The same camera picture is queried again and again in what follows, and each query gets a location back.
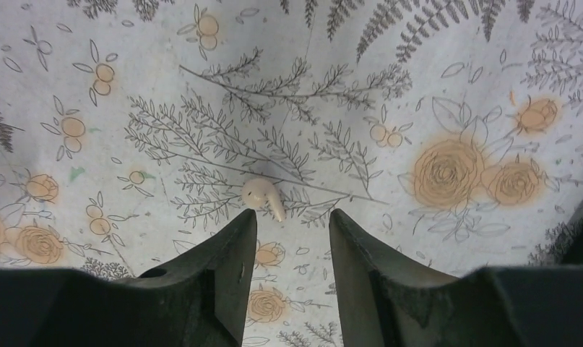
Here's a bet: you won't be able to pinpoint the floral patterned table mat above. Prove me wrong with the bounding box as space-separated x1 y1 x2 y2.
0 1 583 346

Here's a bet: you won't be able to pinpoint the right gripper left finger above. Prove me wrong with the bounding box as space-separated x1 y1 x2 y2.
0 209 257 346

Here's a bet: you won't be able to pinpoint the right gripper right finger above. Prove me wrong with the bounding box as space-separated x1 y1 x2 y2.
329 209 583 346

